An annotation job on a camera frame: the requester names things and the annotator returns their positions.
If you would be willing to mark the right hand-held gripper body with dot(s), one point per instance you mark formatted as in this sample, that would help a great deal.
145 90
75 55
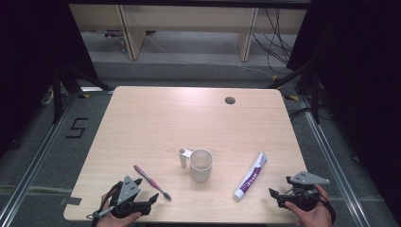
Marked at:
305 179

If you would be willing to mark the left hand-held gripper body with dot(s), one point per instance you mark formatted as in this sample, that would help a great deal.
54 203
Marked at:
127 190

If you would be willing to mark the pink toothbrush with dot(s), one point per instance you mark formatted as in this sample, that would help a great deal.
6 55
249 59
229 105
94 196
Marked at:
151 182

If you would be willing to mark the white purple toothpaste tube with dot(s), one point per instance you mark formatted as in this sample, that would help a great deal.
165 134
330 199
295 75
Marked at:
250 177

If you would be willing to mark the person's left hand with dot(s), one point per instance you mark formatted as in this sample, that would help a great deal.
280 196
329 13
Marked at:
118 222

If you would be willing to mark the person's right hand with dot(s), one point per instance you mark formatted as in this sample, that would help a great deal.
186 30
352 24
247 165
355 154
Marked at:
315 218

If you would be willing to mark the grey tape strip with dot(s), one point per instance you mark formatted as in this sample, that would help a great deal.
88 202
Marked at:
71 201

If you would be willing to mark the yellow black floor tape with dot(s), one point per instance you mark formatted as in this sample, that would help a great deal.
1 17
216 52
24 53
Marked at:
291 97

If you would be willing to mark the black metal stand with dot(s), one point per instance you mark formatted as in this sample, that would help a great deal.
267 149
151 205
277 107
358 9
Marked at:
315 94
57 94

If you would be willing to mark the dark curtain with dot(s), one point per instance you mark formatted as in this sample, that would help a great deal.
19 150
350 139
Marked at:
362 78
28 63

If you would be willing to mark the small colourful floor clutter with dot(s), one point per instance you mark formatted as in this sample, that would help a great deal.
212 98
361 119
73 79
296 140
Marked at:
121 42

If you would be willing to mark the light wooden shelf unit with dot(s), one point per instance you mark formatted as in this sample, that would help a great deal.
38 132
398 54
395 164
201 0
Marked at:
189 19

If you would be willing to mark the aluminium floor rail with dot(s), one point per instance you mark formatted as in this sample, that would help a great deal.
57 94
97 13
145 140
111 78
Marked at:
327 157
38 157

